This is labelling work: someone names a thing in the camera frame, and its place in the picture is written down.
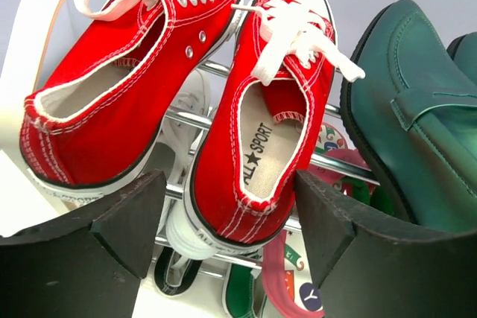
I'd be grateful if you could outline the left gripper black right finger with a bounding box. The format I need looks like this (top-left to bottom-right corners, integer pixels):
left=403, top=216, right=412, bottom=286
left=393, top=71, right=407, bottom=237
left=294, top=171, right=476, bottom=317

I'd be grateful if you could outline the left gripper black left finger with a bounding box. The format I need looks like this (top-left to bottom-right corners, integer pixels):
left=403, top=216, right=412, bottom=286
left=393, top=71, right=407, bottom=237
left=1, top=170, right=166, bottom=317

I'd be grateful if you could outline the pink kids sandal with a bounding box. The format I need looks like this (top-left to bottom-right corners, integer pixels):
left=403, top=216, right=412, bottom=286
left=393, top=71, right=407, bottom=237
left=308, top=123, right=396, bottom=216
left=261, top=230, right=325, bottom=317

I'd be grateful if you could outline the green canvas sneaker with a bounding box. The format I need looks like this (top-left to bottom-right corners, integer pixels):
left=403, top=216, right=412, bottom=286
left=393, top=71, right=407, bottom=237
left=221, top=264, right=267, bottom=317

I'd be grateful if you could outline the green metallic loafer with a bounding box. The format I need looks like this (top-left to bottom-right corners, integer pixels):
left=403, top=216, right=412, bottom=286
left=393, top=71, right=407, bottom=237
left=340, top=0, right=476, bottom=233
left=447, top=32, right=477, bottom=83

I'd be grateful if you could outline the cream shoe shelf with rods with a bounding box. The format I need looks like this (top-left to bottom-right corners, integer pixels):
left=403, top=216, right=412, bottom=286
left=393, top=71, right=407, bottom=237
left=1, top=0, right=379, bottom=270

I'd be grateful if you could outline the right black sneaker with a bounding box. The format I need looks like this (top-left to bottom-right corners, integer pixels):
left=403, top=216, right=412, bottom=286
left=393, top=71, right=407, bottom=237
left=154, top=247, right=202, bottom=297

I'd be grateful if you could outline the left red canvas sneaker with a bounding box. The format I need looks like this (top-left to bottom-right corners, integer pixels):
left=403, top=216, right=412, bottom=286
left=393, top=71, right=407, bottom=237
left=19, top=0, right=243, bottom=203

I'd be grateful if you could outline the red canvas sneaker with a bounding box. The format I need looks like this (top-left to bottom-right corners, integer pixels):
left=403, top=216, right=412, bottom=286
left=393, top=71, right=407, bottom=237
left=19, top=0, right=243, bottom=203
left=170, top=0, right=364, bottom=255

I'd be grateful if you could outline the right red canvas sneaker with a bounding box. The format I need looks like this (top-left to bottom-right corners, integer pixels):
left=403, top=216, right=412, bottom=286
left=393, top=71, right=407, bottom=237
left=170, top=0, right=364, bottom=255

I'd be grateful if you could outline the left white sneaker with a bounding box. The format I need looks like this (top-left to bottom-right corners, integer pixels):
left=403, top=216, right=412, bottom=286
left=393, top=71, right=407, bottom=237
left=149, top=69, right=210, bottom=185

